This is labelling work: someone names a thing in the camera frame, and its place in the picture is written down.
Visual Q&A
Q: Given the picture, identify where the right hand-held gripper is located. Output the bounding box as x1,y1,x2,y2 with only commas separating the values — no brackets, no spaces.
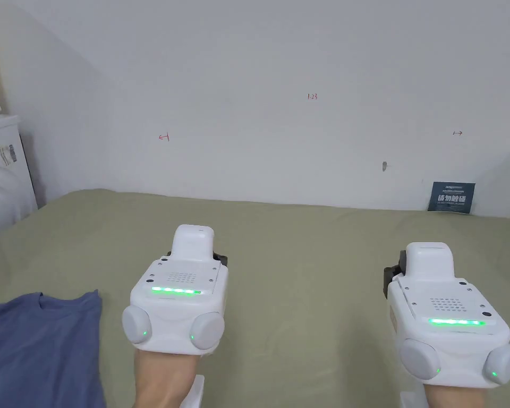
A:
382,242,510,408

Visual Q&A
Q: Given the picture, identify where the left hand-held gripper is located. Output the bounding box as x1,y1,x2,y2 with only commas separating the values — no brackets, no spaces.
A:
122,224,230,408

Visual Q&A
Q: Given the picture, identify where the person's right hand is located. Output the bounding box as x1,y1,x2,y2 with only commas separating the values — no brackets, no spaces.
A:
422,382,495,408

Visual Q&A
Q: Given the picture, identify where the person's left hand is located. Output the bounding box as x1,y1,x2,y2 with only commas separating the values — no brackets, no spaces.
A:
133,346,200,408

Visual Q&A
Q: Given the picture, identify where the bed with pale green sheet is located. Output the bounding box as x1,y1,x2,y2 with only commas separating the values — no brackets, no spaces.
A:
0,189,510,408

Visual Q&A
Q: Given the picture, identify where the dark blue sign card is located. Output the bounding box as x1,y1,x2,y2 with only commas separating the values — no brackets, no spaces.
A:
428,181,477,216

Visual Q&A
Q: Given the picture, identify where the blue shirt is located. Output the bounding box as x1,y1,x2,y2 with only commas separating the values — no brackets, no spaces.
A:
0,290,108,408

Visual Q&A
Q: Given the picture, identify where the white washing machine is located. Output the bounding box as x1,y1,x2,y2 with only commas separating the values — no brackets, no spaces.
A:
0,113,40,222

